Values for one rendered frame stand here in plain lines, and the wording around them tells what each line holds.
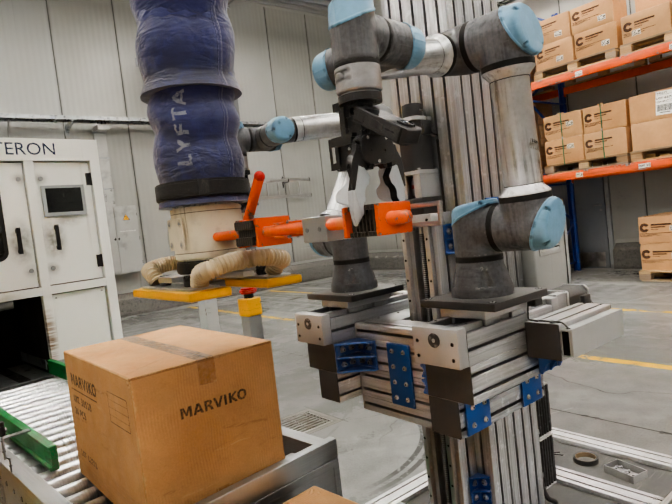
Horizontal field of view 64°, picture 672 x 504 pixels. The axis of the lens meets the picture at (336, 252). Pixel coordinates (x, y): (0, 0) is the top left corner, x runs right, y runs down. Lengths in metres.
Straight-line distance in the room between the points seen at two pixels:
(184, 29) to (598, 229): 9.03
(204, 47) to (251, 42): 11.32
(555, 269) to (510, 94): 0.75
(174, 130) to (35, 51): 9.65
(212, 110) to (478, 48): 0.61
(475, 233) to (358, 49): 0.60
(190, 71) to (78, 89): 9.59
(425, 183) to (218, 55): 0.66
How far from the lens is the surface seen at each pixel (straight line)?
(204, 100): 1.31
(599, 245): 9.95
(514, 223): 1.27
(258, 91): 12.36
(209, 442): 1.51
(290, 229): 1.01
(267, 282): 1.25
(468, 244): 1.34
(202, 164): 1.27
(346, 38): 0.90
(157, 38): 1.34
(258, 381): 1.55
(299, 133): 1.67
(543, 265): 1.79
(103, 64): 11.14
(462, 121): 1.60
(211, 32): 1.35
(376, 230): 0.83
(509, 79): 1.28
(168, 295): 1.26
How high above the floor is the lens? 1.26
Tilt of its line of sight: 3 degrees down
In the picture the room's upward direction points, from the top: 7 degrees counter-clockwise
